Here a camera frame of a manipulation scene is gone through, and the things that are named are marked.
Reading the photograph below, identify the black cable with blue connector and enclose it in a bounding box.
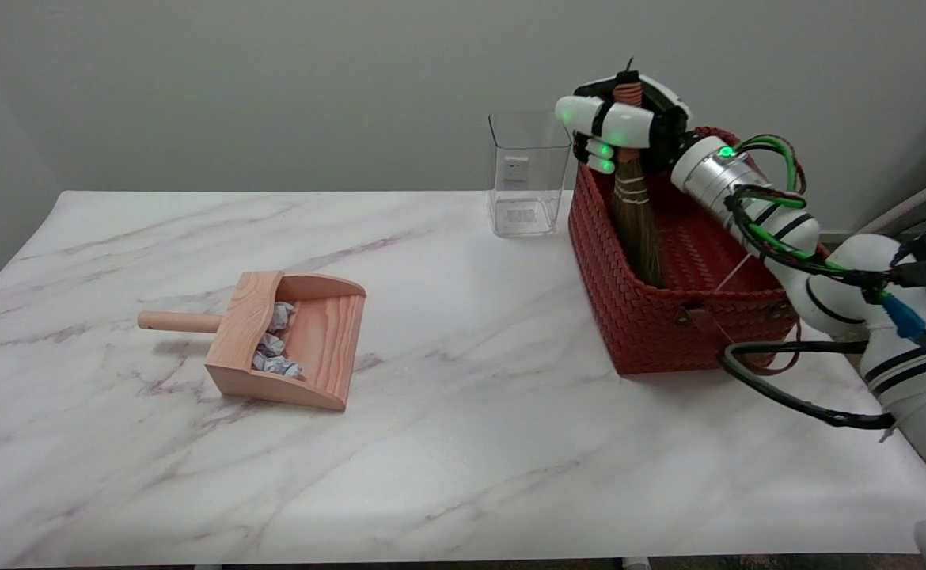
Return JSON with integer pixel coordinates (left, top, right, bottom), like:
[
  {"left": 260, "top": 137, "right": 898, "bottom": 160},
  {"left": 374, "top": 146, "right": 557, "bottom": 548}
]
[{"left": 877, "top": 230, "right": 926, "bottom": 351}]

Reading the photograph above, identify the red woven basket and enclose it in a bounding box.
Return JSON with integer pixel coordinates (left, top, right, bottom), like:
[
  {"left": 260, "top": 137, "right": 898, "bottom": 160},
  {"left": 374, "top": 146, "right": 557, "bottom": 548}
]
[{"left": 567, "top": 127, "right": 833, "bottom": 376}]

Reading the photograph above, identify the thick black cable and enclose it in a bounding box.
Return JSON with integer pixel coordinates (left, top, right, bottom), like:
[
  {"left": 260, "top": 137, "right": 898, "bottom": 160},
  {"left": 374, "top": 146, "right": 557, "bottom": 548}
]
[{"left": 718, "top": 340, "right": 899, "bottom": 431}]

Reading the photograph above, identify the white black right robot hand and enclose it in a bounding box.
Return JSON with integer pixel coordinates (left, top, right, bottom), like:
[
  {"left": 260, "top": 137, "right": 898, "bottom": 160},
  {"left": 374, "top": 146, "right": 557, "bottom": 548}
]
[{"left": 554, "top": 71, "right": 698, "bottom": 177}]

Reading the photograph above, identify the wooden dustpan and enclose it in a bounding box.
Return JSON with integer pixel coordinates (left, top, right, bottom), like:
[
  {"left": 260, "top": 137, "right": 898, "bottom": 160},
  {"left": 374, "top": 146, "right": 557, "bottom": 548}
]
[{"left": 137, "top": 270, "right": 367, "bottom": 412}]

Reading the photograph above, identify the clear plastic square container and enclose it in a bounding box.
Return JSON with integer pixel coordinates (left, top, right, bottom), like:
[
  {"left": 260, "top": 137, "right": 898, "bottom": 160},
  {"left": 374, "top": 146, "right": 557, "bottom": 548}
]
[{"left": 488, "top": 111, "right": 574, "bottom": 238}]

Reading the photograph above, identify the brown straw hand broom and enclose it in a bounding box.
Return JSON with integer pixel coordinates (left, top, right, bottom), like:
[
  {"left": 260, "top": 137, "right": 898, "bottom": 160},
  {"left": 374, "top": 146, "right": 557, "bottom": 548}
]
[{"left": 607, "top": 57, "right": 665, "bottom": 288}]

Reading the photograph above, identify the thin white stick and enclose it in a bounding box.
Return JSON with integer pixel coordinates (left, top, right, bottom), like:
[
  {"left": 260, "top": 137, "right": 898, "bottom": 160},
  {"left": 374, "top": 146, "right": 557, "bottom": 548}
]
[{"left": 718, "top": 253, "right": 752, "bottom": 291}]

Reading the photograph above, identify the black and green cable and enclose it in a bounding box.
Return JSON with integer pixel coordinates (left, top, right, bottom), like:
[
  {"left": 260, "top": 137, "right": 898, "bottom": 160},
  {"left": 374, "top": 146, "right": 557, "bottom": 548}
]
[{"left": 724, "top": 135, "right": 907, "bottom": 291}]

